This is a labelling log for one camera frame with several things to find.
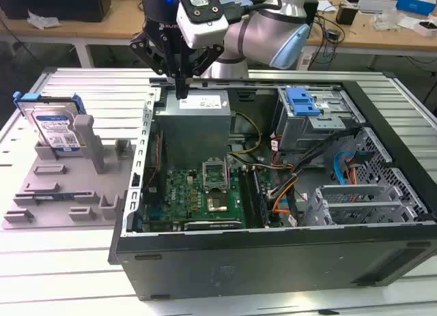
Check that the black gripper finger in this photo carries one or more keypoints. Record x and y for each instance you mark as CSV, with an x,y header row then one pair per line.
x,y
205,60
150,56

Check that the hard disk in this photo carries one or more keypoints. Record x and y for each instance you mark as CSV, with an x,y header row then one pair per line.
x,y
54,125

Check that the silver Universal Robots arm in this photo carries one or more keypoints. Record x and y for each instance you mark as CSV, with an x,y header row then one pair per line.
x,y
259,32

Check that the silver disk bay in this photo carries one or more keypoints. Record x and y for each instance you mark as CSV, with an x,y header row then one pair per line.
x,y
319,213

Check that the wooden desk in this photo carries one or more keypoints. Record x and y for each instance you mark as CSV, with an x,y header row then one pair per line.
x,y
119,26

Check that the grey power supply unit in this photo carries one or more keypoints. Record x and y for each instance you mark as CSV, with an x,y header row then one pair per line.
x,y
191,131

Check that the blue plastic drive latch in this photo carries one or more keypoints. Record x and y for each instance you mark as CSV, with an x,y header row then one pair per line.
x,y
300,102

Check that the large black box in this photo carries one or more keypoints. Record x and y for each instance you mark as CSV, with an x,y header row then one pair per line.
x,y
51,2

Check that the crumpled white plastic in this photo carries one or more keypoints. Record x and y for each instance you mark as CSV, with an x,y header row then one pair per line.
x,y
42,20

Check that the metal locking lever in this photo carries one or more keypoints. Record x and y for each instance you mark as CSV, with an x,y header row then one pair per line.
x,y
227,174

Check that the upright black box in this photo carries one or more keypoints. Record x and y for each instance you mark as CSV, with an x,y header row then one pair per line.
x,y
311,9

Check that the metal optical drive cage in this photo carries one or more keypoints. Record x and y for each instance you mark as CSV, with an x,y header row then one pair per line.
x,y
300,131

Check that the green motherboard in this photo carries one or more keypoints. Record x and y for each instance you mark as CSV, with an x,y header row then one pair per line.
x,y
181,193

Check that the CPU socket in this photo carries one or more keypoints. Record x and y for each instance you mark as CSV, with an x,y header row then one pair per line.
x,y
215,203

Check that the black RAM slot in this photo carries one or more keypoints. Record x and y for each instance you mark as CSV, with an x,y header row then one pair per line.
x,y
246,200

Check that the small black speaker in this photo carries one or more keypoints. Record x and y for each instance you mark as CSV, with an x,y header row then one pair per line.
x,y
345,15

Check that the grey parts rack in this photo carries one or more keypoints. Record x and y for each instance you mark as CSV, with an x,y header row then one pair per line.
x,y
68,179

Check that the installed RAM stick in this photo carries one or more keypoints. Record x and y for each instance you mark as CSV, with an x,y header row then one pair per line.
x,y
260,200

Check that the black graphics card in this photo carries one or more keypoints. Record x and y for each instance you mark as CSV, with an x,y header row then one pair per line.
x,y
213,225

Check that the RAM stick on rack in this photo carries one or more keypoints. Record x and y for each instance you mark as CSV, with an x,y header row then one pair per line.
x,y
51,197

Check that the grey flat box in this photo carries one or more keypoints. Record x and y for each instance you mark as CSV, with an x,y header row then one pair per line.
x,y
375,4

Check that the clear plastic bag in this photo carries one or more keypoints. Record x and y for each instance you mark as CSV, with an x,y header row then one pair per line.
x,y
385,19

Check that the black PC case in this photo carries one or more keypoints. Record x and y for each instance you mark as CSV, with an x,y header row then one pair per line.
x,y
273,268

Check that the small white box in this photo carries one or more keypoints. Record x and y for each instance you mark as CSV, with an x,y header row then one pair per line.
x,y
421,30

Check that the blue cardboard box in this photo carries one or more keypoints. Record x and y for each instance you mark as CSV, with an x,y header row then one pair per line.
x,y
416,3

